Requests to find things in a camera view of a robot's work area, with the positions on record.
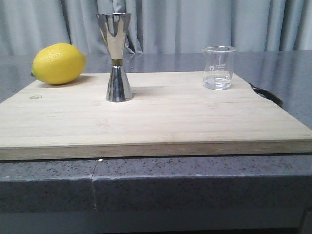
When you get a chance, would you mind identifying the grey curtain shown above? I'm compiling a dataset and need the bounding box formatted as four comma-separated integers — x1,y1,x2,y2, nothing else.
0,0,312,55

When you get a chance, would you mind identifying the yellow lemon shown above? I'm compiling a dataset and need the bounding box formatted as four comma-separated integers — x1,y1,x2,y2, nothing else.
32,43,86,85

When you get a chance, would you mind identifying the wooden cutting board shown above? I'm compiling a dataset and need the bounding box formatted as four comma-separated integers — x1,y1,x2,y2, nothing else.
0,72,312,160

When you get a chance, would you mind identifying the steel double jigger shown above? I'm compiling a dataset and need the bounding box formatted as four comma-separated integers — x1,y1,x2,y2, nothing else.
96,13,133,102

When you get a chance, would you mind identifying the small glass beaker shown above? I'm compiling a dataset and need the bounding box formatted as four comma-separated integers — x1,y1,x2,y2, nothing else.
202,46,236,90

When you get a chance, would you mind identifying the black cutting board handle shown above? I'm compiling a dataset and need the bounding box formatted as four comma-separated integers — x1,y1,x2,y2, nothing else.
249,83,283,108

